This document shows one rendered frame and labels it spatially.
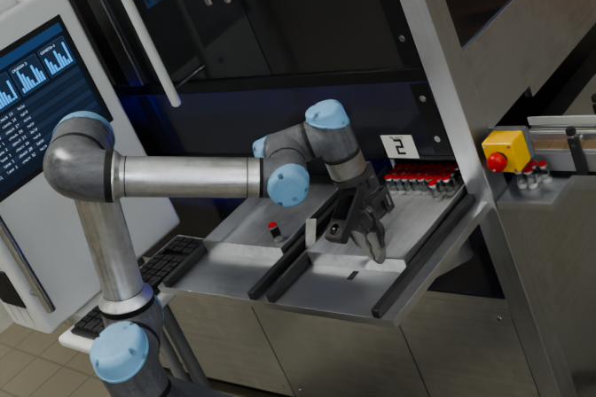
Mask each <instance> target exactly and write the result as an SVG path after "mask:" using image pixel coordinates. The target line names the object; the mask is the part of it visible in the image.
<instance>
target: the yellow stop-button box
mask: <svg viewBox="0 0 596 397"><path fill-rule="evenodd" d="M482 148H483V151H484V153H485V156H486V159H487V158H489V156H490V155H491V154H492V153H495V152H496V153H500V154H501V155H503V156H504V157H505V158H506V161H507V166H506V168H505V169H504V170H503V171H502V172H515V173H519V172H521V171H522V170H523V168H524V167H525V166H526V164H527V163H528V162H529V160H530V159H531V158H532V157H533V156H534V155H535V153H534V150H533V147H532V143H531V141H530V138H529V133H528V130H527V127H526V126H496V127H495V128H494V129H493V131H492V132H491V133H490V134H489V136H488V137H487V138H486V139H485V140H484V141H483V143H482Z"/></svg>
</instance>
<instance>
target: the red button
mask: <svg viewBox="0 0 596 397"><path fill-rule="evenodd" d="M487 166H488V168H489V169H490V170H491V171H493V172H495V173H500V172H502V171H503V170H504V169H505V168H506V166H507V161H506V158H505V157H504V156H503V155H501V154H500V153H496V152H495V153H492V154H491V155H490V156H489V158H487Z"/></svg>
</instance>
